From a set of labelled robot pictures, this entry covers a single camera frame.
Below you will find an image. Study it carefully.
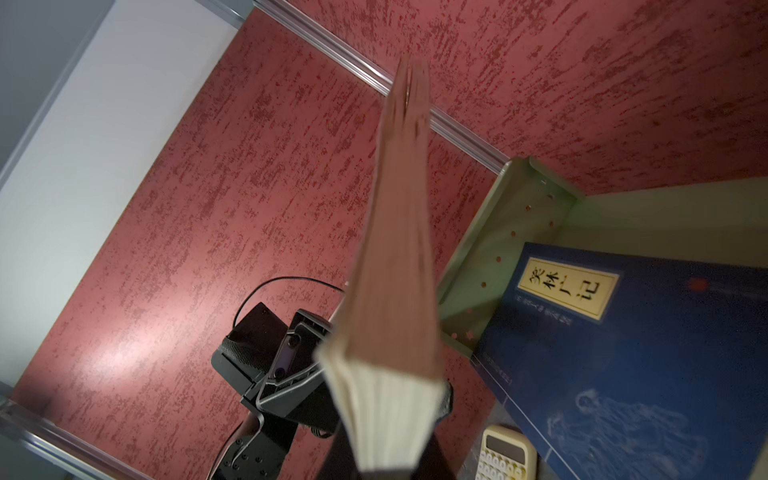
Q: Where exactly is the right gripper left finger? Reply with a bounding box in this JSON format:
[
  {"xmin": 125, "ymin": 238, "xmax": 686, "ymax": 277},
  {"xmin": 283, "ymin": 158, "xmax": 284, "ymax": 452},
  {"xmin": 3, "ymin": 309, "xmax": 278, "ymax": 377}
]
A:
[{"xmin": 315, "ymin": 424, "xmax": 360, "ymax": 480}]

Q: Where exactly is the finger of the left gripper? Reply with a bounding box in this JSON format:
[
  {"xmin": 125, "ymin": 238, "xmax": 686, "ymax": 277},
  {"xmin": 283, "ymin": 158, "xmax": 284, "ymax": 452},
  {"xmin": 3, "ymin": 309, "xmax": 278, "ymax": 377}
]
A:
[{"xmin": 256, "ymin": 309, "xmax": 340, "ymax": 435}]

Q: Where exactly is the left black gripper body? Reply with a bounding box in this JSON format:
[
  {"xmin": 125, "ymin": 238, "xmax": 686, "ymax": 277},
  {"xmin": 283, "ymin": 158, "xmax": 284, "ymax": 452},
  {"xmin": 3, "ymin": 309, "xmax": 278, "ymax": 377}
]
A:
[{"xmin": 208, "ymin": 303, "xmax": 336, "ymax": 479}]

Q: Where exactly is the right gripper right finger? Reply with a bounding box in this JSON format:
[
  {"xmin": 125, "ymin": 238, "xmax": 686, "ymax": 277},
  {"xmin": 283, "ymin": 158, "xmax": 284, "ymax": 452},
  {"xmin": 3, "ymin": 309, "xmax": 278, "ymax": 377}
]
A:
[{"xmin": 411, "ymin": 434, "xmax": 456, "ymax": 480}]

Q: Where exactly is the blue book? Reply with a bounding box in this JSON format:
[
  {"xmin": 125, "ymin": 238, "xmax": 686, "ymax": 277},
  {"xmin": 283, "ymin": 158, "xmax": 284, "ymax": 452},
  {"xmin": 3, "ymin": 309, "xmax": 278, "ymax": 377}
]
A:
[
  {"xmin": 315, "ymin": 57, "xmax": 446, "ymax": 479},
  {"xmin": 472, "ymin": 243, "xmax": 767, "ymax": 479}
]

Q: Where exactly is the cream calculator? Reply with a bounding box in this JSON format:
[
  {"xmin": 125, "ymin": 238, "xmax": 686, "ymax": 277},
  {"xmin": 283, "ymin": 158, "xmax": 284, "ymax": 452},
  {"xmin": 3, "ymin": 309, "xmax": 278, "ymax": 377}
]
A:
[{"xmin": 475, "ymin": 425, "xmax": 538, "ymax": 480}]

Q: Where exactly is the green wooden shelf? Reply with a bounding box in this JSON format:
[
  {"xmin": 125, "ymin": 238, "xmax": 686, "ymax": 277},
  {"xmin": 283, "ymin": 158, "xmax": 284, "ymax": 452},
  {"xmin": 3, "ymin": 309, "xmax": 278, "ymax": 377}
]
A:
[{"xmin": 437, "ymin": 158, "xmax": 767, "ymax": 357}]

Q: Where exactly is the left aluminium corner post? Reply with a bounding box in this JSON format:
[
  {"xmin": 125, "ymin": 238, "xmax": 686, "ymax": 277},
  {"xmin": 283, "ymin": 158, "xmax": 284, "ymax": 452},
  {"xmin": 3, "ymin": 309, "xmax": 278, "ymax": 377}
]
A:
[{"xmin": 200, "ymin": 0, "xmax": 508, "ymax": 174}]

